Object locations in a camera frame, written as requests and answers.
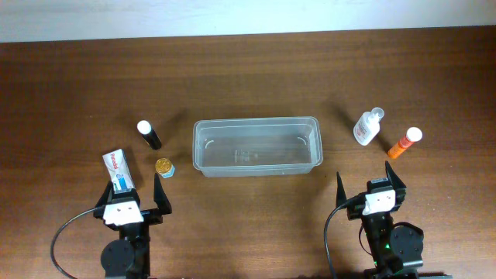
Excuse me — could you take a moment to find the left black cable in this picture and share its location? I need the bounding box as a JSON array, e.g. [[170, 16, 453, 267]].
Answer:
[[50, 206, 106, 279]]

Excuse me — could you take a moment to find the white medicine box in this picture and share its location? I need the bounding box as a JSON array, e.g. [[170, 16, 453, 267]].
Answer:
[[102, 149, 135, 194]]

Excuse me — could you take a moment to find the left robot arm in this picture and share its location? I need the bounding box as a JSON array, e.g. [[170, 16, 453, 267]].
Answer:
[[93, 174, 172, 279]]

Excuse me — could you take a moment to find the clear plastic container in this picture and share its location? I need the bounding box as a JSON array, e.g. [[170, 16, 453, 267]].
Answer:
[[192, 116, 323, 177]]

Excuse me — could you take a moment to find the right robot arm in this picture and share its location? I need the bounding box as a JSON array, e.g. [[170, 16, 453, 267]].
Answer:
[[329, 163, 450, 279]]

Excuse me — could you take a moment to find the right black cable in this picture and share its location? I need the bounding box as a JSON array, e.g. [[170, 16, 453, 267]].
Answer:
[[323, 195, 367, 279]]

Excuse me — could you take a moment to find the black cable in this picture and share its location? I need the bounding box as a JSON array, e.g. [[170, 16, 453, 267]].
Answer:
[[50, 206, 106, 279], [323, 195, 367, 279]]

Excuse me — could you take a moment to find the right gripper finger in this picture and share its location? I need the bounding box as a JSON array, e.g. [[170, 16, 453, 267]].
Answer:
[[336, 172, 347, 209], [385, 160, 406, 190]]

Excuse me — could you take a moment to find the white spray bottle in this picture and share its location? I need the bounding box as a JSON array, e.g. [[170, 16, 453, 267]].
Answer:
[[353, 107, 384, 146]]

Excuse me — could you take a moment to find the small gold lid jar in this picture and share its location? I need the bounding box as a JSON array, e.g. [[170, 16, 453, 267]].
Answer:
[[155, 158, 175, 178]]

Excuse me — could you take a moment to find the black bottle white cap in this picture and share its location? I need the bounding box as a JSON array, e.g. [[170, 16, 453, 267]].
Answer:
[[136, 120, 162, 150]]

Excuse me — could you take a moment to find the orange tube white cap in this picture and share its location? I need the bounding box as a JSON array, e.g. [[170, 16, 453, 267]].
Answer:
[[387, 127, 423, 159]]

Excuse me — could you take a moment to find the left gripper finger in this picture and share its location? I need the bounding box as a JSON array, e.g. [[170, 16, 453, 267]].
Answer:
[[153, 174, 172, 215], [95, 181, 113, 208]]

